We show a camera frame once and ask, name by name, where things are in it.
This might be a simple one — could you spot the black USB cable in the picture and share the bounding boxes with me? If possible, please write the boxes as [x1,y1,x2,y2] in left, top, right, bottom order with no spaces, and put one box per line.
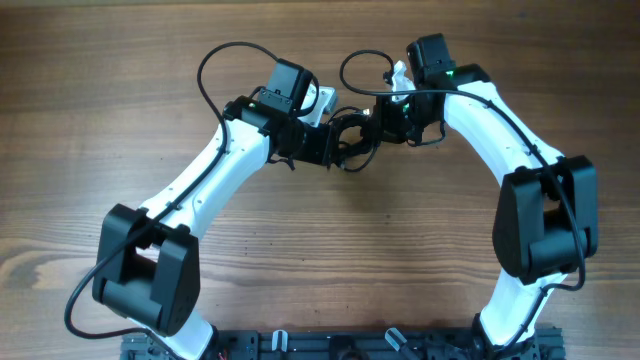
[327,104,384,174]

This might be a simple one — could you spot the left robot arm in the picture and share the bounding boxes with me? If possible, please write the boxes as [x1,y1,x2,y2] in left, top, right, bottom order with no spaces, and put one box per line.
[92,59,337,359]

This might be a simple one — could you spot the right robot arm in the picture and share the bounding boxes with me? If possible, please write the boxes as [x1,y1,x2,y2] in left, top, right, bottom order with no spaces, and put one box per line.
[374,34,598,357]

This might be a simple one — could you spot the right camera black cable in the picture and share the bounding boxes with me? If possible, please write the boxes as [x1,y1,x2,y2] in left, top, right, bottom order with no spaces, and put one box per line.
[338,48,587,351]

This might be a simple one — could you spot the camera black cable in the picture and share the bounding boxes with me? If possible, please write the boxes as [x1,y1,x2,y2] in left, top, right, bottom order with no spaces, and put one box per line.
[63,41,321,360]
[338,48,587,351]

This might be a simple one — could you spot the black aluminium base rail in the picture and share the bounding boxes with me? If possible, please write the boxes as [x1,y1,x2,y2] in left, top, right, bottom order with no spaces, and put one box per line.
[120,328,566,360]

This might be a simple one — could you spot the left camera black cable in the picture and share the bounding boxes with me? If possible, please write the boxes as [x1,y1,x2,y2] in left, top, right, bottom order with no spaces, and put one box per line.
[63,41,321,360]

